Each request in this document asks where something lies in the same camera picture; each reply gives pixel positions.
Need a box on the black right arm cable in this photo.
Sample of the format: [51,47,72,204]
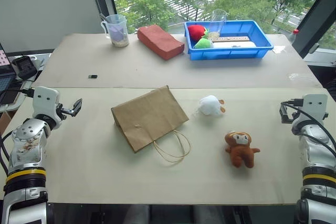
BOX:
[281,99,336,156]

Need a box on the purple block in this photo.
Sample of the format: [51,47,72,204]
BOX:
[108,23,124,41]

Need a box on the red plush strawberry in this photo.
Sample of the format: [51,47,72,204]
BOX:
[187,24,208,42]

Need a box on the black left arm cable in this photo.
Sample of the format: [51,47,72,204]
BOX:
[0,133,11,193]

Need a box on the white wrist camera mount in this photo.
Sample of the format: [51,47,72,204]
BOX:
[31,86,61,120]
[301,93,329,128]

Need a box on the blue plastic bin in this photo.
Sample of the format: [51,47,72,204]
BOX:
[183,19,275,61]

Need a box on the laptop computer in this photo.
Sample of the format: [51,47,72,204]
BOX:
[0,42,18,105]

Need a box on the red capped grey fixture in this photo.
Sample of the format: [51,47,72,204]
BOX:
[289,28,300,43]

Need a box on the black window frame post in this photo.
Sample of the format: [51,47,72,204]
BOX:
[86,0,118,35]
[293,0,336,59]

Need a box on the red brick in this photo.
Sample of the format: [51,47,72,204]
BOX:
[137,24,185,61]

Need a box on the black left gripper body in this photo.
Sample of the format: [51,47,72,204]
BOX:
[55,102,75,121]

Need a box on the white plush toy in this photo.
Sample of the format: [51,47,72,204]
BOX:
[194,94,226,117]

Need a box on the wooden strip with holes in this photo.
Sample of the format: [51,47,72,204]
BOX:
[211,36,249,44]

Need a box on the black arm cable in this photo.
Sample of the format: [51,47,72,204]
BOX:
[0,133,11,193]
[281,99,336,156]

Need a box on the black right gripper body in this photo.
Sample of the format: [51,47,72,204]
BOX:
[285,100,303,124]

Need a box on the clear measuring jug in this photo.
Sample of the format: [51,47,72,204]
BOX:
[100,14,130,48]

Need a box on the brown paper bag with handles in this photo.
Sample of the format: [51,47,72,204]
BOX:
[111,85,192,166]

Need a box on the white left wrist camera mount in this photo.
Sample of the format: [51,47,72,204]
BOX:
[31,86,61,120]

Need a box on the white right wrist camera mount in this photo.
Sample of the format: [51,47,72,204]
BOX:
[301,93,329,128]

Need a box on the black charger box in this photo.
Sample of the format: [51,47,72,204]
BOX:
[12,56,38,80]

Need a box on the brown monkey plush toy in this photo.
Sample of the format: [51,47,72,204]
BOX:
[224,130,261,169]

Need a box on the green plush toy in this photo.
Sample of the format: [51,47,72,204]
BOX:
[194,37,215,50]

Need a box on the clear plastic cup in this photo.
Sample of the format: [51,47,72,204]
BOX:
[208,9,227,39]

